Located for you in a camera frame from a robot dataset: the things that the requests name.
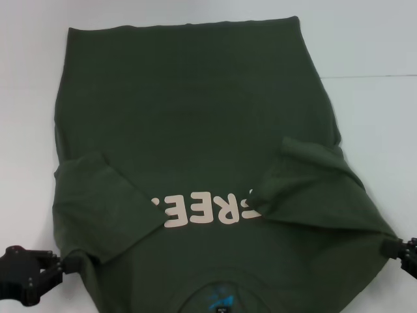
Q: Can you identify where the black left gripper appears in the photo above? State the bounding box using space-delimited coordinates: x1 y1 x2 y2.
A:
0 245 79 308

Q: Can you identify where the dark green printed t-shirt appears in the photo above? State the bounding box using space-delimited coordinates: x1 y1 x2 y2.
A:
51 14 404 313

